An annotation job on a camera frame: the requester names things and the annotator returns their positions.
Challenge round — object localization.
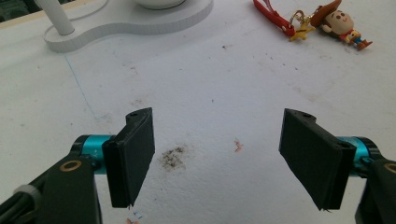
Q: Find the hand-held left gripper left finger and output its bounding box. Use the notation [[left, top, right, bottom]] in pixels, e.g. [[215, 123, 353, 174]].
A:
[[71, 107, 156, 209]]

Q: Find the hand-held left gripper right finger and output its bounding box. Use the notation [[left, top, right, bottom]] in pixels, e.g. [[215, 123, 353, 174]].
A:
[[278, 107, 381, 211]]

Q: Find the yellow star charm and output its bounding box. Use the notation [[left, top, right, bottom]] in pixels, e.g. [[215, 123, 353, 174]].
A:
[[289, 23, 316, 43]]

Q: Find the white stand base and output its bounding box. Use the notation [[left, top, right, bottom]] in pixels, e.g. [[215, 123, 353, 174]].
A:
[[43, 0, 215, 53]]

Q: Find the white bowl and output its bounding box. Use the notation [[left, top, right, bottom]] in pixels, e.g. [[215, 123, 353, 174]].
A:
[[134, 0, 187, 10]]

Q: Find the white stand pole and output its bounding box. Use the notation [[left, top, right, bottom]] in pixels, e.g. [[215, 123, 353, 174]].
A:
[[35, 0, 76, 36]]

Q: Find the cowboy doll keychain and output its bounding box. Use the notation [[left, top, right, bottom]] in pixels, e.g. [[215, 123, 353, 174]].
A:
[[309, 0, 374, 51]]

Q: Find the red strap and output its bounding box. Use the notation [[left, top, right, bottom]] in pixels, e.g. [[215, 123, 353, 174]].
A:
[[252, 0, 296, 37]]

